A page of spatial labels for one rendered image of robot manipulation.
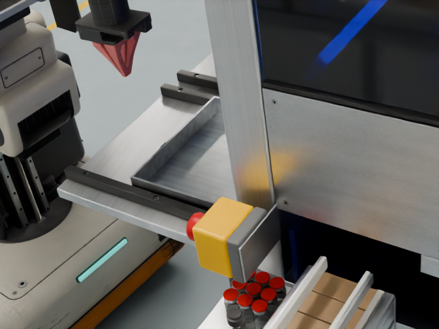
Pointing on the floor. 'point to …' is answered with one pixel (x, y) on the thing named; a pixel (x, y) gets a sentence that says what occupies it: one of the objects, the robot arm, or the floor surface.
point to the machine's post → (247, 115)
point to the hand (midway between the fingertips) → (125, 70)
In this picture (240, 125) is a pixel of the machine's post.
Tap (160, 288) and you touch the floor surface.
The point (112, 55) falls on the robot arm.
